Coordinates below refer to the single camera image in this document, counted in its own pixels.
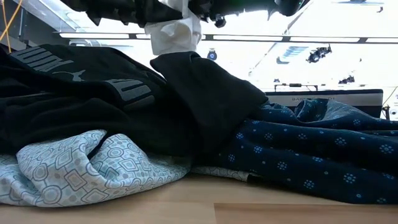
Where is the long ceiling light strip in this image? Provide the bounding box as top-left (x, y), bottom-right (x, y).
top-left (58, 32), bottom-right (398, 44)

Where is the blue fabric basket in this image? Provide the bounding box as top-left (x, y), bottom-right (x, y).
top-left (266, 89), bottom-right (385, 119)

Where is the light blue patterned cloth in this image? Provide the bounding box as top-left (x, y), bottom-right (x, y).
top-left (0, 129), bottom-right (259, 208)

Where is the grey standing desk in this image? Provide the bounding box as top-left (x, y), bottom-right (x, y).
top-left (0, 0), bottom-right (78, 52)

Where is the pile of dark clothes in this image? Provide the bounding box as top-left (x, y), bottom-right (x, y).
top-left (192, 98), bottom-right (398, 205)

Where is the large white cloth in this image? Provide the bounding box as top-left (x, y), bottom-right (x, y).
top-left (144, 0), bottom-right (203, 57)

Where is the black Puma underwear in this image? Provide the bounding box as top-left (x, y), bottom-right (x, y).
top-left (0, 43), bottom-right (269, 158)

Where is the yellow cable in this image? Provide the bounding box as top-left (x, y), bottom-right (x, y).
top-left (0, 0), bottom-right (23, 54)

